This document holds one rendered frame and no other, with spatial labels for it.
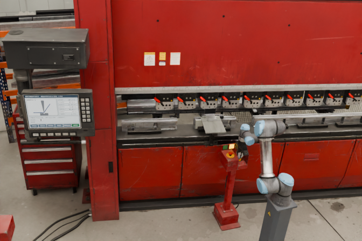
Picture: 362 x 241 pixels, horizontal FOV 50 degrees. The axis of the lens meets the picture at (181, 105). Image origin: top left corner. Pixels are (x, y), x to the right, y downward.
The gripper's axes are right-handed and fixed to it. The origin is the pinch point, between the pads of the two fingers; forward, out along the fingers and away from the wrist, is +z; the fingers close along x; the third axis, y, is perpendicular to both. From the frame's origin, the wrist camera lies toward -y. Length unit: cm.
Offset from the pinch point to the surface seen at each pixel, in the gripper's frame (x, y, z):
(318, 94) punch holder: -79, 18, -48
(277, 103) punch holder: -41, 23, -39
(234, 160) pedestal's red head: 9.1, -6.0, -4.7
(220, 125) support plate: 14.9, 19.5, -25.3
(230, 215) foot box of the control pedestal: 5, -13, 60
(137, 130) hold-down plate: 84, 40, -14
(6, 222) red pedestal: 189, -34, -9
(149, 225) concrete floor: 79, 5, 74
